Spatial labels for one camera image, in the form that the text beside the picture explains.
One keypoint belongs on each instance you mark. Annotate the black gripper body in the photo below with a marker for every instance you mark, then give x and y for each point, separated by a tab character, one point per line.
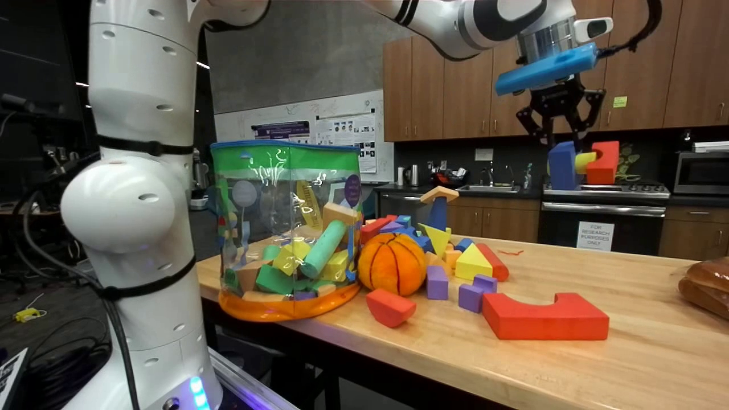
561	97

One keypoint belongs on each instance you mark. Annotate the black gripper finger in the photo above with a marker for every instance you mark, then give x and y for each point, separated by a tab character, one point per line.
536	122
589	114

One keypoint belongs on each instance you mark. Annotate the orange yellow blue block piece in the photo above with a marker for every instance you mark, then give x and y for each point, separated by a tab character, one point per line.
605	162

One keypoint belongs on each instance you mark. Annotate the clear plastic toy bag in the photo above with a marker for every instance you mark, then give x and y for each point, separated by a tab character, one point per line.
288	229

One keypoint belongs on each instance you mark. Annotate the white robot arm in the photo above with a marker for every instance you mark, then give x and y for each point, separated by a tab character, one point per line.
136	205

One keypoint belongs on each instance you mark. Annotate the green cabinet sticker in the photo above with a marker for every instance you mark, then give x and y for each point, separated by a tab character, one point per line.
619	102

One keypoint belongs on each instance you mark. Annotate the clear soap bottle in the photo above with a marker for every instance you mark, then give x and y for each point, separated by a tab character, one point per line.
526	177

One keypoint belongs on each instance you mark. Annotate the green potted plant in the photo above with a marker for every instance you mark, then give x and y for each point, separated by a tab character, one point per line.
628	162

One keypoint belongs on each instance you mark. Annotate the steel kitchen sink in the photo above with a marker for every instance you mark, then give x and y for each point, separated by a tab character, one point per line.
492	187

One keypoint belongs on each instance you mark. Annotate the stainless steel oven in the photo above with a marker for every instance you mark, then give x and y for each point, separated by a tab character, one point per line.
606	212

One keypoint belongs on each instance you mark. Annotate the dish rack with dishes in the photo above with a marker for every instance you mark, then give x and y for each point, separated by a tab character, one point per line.
446	177

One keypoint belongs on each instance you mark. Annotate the wooden lower cabinet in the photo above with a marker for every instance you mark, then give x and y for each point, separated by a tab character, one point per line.
492	219
695	235

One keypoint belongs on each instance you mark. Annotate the white paper on oven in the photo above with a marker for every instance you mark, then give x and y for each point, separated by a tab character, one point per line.
594	237

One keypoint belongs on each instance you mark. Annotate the stainless steel microwave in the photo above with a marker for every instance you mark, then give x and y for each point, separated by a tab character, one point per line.
701	173

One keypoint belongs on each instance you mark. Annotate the tall blue block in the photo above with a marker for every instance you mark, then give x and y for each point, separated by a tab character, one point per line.
437	216

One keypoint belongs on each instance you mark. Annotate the blue cylinder block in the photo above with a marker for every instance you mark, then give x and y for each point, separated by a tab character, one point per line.
463	245

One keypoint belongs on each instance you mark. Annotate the long red block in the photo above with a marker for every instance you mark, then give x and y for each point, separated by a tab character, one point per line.
496	265

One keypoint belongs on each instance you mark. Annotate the small yellow triangle block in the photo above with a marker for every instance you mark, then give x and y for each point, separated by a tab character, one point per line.
436	237

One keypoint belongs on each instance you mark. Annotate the large yellow triangle block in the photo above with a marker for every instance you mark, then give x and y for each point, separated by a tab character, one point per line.
471	265

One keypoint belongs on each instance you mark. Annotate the small orange block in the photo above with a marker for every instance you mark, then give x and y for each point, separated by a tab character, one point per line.
451	260

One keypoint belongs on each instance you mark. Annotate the flat purple block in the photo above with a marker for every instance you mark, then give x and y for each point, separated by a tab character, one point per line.
397	226

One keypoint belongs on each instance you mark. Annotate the purple notched block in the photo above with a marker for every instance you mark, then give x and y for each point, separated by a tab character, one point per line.
474	294

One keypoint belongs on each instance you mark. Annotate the purple cube block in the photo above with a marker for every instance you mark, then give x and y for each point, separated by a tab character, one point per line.
436	284

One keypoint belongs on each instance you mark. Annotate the red wedge block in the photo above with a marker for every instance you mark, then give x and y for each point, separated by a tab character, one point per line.
376	229

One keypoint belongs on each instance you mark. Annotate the large red arch block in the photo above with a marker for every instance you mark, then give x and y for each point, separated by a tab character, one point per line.
530	320

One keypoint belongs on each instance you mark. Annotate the orange plush basketball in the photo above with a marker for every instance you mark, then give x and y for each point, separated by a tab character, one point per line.
392	263

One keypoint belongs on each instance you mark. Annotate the tan rectangular block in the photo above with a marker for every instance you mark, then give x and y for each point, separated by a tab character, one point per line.
340	216

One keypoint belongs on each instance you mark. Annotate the small red rectangular block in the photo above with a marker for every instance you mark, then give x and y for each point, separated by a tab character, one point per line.
390	308

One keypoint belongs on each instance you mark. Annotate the green cylinder block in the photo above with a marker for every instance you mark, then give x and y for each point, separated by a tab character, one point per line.
323	250

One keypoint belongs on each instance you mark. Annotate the yellow foam block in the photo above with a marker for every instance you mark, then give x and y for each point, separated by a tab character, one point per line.
289	259

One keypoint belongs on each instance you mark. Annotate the green flat block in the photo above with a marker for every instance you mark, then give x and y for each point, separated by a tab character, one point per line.
273	278

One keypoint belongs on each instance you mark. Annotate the small yellow floor object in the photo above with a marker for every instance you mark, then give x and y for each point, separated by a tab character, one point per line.
28	312

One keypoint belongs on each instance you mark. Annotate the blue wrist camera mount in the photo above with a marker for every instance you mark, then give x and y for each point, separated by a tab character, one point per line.
546	69

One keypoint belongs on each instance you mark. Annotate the white wall outlet plate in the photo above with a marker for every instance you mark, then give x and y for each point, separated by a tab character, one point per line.
483	156

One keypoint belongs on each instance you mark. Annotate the white wall board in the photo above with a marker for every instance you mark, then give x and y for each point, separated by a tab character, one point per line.
343	129

